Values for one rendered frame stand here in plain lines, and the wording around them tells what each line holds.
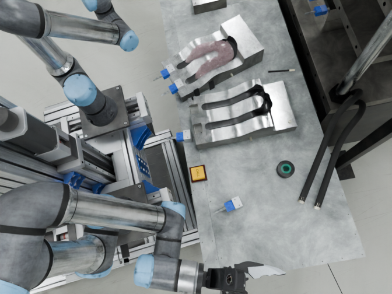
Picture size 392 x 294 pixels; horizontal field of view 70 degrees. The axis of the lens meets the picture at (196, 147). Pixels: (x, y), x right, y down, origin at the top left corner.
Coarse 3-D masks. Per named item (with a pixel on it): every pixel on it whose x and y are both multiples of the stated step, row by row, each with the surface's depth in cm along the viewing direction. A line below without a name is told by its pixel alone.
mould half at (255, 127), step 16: (256, 80) 138; (208, 96) 143; (224, 96) 143; (256, 96) 135; (272, 96) 142; (208, 112) 141; (224, 112) 140; (240, 112) 137; (272, 112) 139; (288, 112) 138; (224, 128) 137; (240, 128) 136; (256, 128) 131; (272, 128) 133; (288, 128) 137; (208, 144) 138; (224, 144) 143
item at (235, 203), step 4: (232, 200) 129; (236, 200) 129; (224, 204) 131; (228, 204) 130; (232, 204) 130; (236, 204) 129; (240, 204) 128; (224, 208) 131; (228, 208) 130; (232, 208) 129; (236, 208) 128; (216, 212) 131
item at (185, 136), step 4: (176, 132) 145; (180, 132) 144; (184, 132) 143; (188, 132) 142; (172, 136) 145; (176, 136) 144; (180, 136) 144; (184, 136) 142; (188, 136) 142; (176, 140) 143; (180, 140) 143; (184, 140) 143; (188, 140) 143
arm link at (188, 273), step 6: (186, 264) 68; (192, 264) 68; (198, 264) 69; (180, 270) 66; (186, 270) 66; (192, 270) 66; (180, 276) 66; (186, 276) 66; (192, 276) 66; (180, 282) 65; (186, 282) 65; (192, 282) 65; (180, 288) 66; (186, 288) 65; (192, 288) 65
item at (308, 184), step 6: (330, 132) 128; (324, 138) 128; (324, 144) 128; (318, 150) 129; (324, 150) 128; (318, 156) 128; (318, 162) 128; (312, 168) 129; (312, 174) 128; (306, 180) 129; (312, 180) 128; (306, 186) 128; (306, 192) 128; (300, 198) 128
